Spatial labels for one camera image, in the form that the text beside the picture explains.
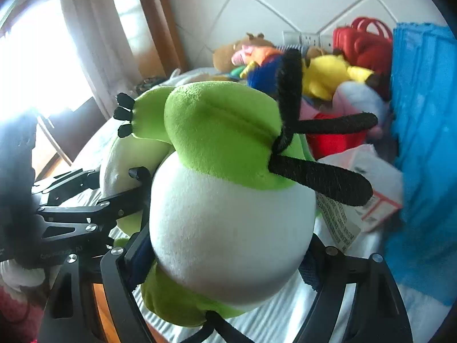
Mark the blue plastic storage crate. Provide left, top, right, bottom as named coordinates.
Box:
left=384, top=21, right=457, bottom=306

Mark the pink pig plush orange dress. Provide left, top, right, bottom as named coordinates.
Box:
left=231, top=43, right=282, bottom=67

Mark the red toy suitcase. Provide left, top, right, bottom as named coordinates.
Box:
left=333, top=17, right=394, bottom=70

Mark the brown plush with striped shirt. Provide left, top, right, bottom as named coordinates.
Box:
left=276, top=43, right=324, bottom=59

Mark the yellow mouse plush toy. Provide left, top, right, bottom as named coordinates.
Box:
left=302, top=54, right=390, bottom=101

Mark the red plush toy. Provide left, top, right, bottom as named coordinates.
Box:
left=307, top=112, right=370, bottom=161

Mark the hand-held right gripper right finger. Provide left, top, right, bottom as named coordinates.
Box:
left=286, top=234, right=415, bottom=343

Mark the white packet with red label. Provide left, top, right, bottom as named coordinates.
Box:
left=316, top=145, right=404, bottom=233

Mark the blue feather duster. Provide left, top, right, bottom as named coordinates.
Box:
left=246, top=55, right=286, bottom=97

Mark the brown capybara plush toy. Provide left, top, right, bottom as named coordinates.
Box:
left=213, top=33, right=275, bottom=73

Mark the white and pink plush toy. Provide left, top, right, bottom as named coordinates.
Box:
left=332, top=80, right=391, bottom=140

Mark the white wall socket panel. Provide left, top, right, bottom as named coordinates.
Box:
left=283, top=30, right=334, bottom=49

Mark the sheer window curtain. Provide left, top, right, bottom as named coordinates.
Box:
left=57, top=0, right=143, bottom=122

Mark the green frog plush toy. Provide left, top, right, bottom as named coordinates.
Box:
left=99, top=48, right=379, bottom=343

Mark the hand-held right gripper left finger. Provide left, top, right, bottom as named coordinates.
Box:
left=39, top=227, right=161, bottom=343

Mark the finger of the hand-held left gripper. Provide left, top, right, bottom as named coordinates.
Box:
left=36, top=195, right=147, bottom=249
left=32, top=166, right=153, bottom=208

